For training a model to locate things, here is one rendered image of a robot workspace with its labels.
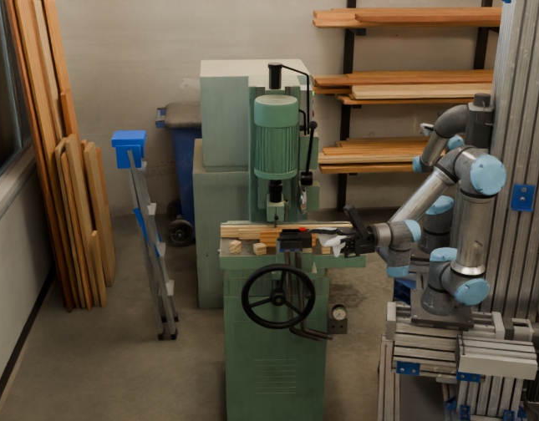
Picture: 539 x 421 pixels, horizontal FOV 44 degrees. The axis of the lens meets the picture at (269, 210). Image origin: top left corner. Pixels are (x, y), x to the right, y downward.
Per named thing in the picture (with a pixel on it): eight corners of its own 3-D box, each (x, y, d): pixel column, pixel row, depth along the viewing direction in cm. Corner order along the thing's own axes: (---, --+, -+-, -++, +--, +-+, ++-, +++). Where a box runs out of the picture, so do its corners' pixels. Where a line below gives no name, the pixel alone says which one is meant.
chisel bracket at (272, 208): (267, 225, 277) (267, 206, 274) (266, 211, 290) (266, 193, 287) (285, 225, 277) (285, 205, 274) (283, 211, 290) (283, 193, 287)
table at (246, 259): (217, 281, 263) (217, 267, 261) (221, 246, 291) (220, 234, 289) (370, 279, 265) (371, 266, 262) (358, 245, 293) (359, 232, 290)
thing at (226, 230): (221, 237, 285) (221, 226, 284) (221, 235, 287) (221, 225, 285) (359, 235, 287) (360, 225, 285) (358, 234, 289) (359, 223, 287)
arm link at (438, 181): (453, 130, 229) (358, 235, 235) (470, 139, 219) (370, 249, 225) (472, 149, 234) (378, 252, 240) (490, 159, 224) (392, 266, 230)
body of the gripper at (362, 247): (343, 259, 209) (378, 254, 212) (343, 232, 207) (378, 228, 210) (334, 251, 216) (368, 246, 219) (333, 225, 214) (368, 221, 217)
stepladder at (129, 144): (151, 343, 371) (108, 142, 323) (154, 318, 394) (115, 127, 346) (180, 339, 371) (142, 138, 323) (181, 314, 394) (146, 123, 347)
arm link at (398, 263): (398, 262, 230) (400, 234, 226) (413, 278, 220) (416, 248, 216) (377, 266, 228) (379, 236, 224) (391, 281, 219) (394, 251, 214)
